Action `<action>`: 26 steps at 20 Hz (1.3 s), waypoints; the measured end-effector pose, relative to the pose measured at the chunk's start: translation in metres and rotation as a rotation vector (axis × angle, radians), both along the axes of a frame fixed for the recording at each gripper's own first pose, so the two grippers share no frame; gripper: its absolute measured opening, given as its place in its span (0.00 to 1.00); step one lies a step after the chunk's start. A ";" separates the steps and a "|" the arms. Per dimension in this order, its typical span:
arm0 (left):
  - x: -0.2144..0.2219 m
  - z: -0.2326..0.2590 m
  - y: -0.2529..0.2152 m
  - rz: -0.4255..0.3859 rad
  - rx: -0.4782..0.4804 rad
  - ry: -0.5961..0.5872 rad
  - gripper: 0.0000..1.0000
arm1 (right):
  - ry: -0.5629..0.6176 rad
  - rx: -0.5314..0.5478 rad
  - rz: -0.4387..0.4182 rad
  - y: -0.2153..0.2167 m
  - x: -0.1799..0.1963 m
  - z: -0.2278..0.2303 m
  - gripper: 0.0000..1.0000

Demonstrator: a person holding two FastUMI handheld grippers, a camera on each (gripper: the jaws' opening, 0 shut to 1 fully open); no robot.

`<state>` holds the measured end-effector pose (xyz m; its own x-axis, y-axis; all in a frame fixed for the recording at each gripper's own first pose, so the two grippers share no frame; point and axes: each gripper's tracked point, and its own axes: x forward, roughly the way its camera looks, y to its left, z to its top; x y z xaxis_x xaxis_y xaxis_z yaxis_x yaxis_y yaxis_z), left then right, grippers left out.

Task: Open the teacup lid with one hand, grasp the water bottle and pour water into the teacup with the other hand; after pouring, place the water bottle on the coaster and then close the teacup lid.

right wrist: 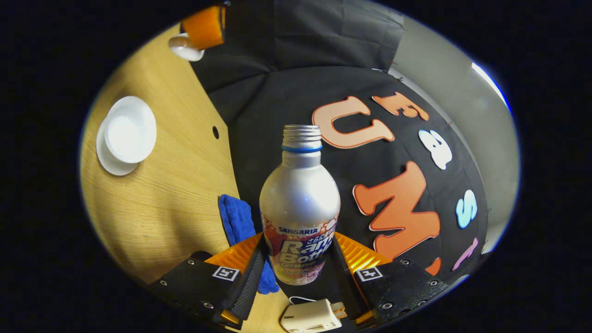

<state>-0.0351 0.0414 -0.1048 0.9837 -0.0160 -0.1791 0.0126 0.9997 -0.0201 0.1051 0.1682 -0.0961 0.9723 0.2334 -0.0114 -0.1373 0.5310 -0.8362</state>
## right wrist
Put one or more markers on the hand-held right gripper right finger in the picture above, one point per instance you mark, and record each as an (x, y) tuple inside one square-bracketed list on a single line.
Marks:
[(347, 282)]

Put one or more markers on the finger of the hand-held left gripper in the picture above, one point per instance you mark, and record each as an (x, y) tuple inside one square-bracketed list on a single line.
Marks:
[(206, 27)]

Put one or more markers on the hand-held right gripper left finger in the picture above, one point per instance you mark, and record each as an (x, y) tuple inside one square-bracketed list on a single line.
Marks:
[(252, 282)]

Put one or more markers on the dark round coaster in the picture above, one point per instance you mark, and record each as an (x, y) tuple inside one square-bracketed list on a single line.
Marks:
[(202, 254)]

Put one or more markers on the silver water bottle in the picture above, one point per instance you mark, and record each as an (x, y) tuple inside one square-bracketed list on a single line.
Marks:
[(299, 208)]

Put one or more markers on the white teacup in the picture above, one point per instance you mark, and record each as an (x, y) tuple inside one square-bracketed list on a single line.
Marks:
[(129, 129)]

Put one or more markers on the white power adapter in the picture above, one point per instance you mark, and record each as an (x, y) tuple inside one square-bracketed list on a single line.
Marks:
[(310, 317)]

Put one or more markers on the blue cloth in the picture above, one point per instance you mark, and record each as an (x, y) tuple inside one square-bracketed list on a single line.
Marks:
[(236, 219)]

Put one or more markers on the white saucer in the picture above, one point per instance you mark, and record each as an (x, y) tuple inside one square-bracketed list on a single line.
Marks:
[(111, 164)]

